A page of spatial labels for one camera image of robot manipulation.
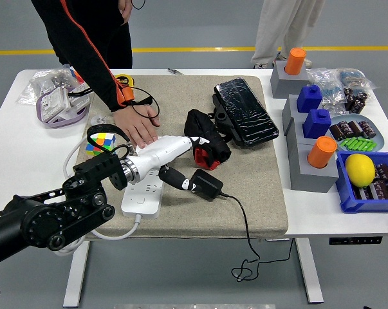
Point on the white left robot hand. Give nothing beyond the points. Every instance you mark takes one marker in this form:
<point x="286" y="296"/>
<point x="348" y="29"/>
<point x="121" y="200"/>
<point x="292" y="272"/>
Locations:
<point x="161" y="151"/>

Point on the person's left hand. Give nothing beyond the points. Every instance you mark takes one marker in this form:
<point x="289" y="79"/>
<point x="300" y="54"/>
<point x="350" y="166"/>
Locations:
<point x="126" y="9"/>

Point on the person's right hand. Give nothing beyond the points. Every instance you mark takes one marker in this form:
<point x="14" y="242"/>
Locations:
<point x="135" y="124"/>

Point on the person's right forearm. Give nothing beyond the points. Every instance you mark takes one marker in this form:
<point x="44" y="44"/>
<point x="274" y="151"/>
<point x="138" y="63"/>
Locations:
<point x="107" y="83"/>

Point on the multicolour puzzle cube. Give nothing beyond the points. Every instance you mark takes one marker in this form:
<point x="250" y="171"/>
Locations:
<point x="100" y="143"/>
<point x="74" y="72"/>

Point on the person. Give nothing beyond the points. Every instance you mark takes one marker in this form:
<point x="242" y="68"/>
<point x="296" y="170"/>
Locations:
<point x="84" y="25"/>
<point x="277" y="32"/>

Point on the black and red folded cloth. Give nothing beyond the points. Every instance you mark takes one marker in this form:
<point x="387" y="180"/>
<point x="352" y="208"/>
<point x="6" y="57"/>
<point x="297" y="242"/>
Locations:
<point x="203" y="125"/>

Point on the white socket panel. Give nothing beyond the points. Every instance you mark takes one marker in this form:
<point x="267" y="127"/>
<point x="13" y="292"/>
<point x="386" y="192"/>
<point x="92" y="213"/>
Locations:
<point x="55" y="103"/>
<point x="81" y="101"/>

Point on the purple tray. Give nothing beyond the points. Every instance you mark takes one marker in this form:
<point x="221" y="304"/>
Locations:
<point x="74" y="117"/>

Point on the silver pen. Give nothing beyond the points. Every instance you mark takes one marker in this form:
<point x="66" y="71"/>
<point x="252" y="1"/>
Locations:
<point x="176" y="71"/>

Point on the black table control panel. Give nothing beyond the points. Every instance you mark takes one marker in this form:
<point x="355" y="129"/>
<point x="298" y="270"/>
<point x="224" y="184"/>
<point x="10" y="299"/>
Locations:
<point x="355" y="240"/>

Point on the white table leg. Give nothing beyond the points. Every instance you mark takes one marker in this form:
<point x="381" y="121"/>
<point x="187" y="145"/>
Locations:
<point x="309" y="273"/>
<point x="76" y="273"/>

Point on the grey-brown fabric mat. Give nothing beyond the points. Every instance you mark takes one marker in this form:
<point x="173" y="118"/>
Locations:
<point x="187" y="219"/>

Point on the black wrapped flat box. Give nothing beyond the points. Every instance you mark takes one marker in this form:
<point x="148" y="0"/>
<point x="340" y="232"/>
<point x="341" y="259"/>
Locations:
<point x="245" y="112"/>

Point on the clear bag with metal parts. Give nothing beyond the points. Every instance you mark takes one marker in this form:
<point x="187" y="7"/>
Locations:
<point x="42" y="83"/>

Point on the blue plastic bin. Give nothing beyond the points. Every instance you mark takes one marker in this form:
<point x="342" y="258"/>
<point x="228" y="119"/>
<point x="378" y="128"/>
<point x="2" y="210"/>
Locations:
<point x="367" y="204"/>

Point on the dark capacitor pile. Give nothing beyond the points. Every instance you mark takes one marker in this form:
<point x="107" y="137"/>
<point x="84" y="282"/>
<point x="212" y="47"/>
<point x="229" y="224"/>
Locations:
<point x="382" y="186"/>

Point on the grey holder block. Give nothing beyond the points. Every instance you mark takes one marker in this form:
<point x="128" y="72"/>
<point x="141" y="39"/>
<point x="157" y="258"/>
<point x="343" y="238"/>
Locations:
<point x="296" y="135"/>
<point x="309" y="180"/>
<point x="290" y="111"/>
<point x="282" y="83"/>

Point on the yellow lemon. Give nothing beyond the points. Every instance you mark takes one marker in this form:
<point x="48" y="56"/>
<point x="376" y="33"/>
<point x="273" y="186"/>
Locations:
<point x="360" y="170"/>

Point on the blue bottle-shaped block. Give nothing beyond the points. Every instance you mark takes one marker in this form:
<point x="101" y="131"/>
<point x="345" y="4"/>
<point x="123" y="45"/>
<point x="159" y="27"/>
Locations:
<point x="308" y="99"/>
<point x="316" y="124"/>

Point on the orange cylinder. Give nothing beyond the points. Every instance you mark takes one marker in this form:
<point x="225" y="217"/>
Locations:
<point x="322" y="151"/>
<point x="295" y="61"/>

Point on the green cylinder pile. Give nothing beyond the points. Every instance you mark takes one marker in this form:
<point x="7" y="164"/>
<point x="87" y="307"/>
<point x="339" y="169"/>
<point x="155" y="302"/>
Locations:
<point x="357" y="145"/>

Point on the grey-blue plate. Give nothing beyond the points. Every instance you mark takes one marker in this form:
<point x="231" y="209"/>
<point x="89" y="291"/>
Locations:
<point x="378" y="136"/>

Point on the dark brown capacitor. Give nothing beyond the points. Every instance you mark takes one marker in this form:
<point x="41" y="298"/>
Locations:
<point x="367" y="128"/>
<point x="336" y="132"/>
<point x="353" y="128"/>

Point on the clear bag with blue parts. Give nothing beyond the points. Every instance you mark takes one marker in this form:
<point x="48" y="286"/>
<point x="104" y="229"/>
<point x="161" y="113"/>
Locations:
<point x="328" y="90"/>
<point x="354" y="78"/>

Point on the black capacitor pile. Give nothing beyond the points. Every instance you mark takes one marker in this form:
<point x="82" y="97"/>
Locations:
<point x="356" y="99"/>

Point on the black plastic bracket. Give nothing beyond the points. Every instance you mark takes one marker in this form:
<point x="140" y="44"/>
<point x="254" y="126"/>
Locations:
<point x="222" y="117"/>

